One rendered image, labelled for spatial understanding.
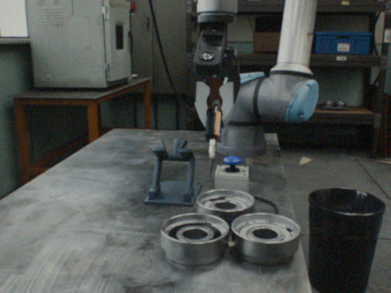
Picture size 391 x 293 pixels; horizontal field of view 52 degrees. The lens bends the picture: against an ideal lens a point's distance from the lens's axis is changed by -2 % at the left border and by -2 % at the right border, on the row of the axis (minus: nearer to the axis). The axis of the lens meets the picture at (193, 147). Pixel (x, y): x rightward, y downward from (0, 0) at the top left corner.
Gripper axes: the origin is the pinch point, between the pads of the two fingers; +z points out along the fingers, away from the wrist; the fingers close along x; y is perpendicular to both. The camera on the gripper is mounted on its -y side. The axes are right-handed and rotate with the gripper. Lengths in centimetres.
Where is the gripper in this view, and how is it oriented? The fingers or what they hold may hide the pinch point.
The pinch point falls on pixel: (214, 121)
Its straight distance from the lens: 79.6
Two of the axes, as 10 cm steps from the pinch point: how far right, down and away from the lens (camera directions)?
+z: 0.0, 9.7, 2.5
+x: -9.9, -0.4, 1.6
